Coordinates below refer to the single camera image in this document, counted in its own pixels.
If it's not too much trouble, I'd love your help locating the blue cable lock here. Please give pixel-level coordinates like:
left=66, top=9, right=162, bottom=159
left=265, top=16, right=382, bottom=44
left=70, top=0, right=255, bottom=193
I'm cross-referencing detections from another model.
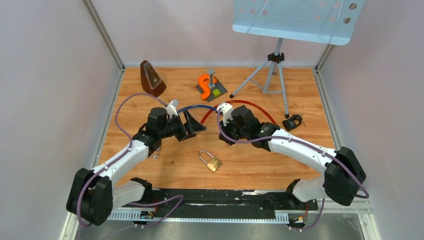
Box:
left=154, top=104, right=220, bottom=153

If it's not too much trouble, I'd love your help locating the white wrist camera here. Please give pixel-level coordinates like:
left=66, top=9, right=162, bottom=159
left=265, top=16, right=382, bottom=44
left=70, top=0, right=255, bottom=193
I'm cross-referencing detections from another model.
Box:
left=216, top=102, right=234, bottom=126
left=165, top=99, right=179, bottom=119

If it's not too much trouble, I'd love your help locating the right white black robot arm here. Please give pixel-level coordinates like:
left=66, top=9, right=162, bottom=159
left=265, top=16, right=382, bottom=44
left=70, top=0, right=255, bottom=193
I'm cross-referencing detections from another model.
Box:
left=216, top=102, right=369, bottom=209

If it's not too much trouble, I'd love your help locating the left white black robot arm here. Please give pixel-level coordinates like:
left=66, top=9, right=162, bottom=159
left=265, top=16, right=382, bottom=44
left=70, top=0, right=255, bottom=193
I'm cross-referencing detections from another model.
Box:
left=65, top=107, right=207, bottom=226

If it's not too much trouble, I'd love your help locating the purple cable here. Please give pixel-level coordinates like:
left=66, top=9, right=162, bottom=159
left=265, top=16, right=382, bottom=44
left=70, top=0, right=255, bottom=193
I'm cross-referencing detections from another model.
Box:
left=76, top=93, right=184, bottom=240
left=215, top=109, right=370, bottom=232

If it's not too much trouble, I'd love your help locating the brass padlock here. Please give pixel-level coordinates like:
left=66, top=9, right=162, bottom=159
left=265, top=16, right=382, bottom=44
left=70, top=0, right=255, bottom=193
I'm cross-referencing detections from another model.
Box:
left=198, top=150, right=223, bottom=173

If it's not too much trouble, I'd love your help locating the red cable lock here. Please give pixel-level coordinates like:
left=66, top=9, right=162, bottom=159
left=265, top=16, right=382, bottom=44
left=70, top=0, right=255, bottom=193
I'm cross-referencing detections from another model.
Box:
left=200, top=100, right=277, bottom=125

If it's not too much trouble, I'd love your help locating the orange S block toy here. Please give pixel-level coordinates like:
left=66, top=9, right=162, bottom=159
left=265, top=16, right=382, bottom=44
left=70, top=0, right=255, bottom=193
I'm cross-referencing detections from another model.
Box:
left=195, top=68, right=228, bottom=103

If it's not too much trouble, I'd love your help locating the brown wooden metronome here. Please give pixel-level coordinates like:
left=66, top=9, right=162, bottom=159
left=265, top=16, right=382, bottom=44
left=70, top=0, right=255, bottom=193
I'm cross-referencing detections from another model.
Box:
left=140, top=60, right=167, bottom=97

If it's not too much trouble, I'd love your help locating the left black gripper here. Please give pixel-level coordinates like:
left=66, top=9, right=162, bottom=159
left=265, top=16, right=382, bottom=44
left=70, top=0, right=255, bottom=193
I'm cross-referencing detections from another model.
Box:
left=158, top=108, right=206, bottom=142

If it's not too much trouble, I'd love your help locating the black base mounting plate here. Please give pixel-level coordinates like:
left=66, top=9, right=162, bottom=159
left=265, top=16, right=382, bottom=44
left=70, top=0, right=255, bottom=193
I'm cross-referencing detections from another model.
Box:
left=120, top=188, right=320, bottom=221

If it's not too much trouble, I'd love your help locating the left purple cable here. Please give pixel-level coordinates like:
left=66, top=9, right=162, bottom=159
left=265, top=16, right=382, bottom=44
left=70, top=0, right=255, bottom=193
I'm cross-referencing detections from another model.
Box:
left=76, top=93, right=184, bottom=240

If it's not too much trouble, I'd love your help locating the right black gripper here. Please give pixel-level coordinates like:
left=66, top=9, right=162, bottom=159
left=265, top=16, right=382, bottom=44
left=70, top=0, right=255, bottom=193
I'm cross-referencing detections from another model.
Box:
left=218, top=115, right=249, bottom=147

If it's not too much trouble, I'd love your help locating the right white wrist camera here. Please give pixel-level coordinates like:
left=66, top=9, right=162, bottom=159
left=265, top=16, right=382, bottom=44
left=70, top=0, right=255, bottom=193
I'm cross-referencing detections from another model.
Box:
left=216, top=102, right=234, bottom=126

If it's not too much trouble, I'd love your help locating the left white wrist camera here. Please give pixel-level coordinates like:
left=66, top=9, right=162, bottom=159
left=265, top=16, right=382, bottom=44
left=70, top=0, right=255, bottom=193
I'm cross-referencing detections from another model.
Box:
left=165, top=99, right=179, bottom=119

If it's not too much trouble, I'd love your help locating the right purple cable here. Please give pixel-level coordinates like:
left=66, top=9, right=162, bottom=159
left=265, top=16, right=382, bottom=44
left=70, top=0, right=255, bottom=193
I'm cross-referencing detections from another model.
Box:
left=215, top=109, right=370, bottom=232

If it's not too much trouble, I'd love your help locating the small black padlock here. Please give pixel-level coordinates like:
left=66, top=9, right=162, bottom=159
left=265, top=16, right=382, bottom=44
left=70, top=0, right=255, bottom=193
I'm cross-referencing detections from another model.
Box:
left=282, top=114, right=303, bottom=132

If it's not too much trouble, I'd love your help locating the light blue music stand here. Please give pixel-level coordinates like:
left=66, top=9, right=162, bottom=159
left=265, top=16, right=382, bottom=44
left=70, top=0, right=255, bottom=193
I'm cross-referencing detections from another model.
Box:
left=229, top=0, right=366, bottom=118

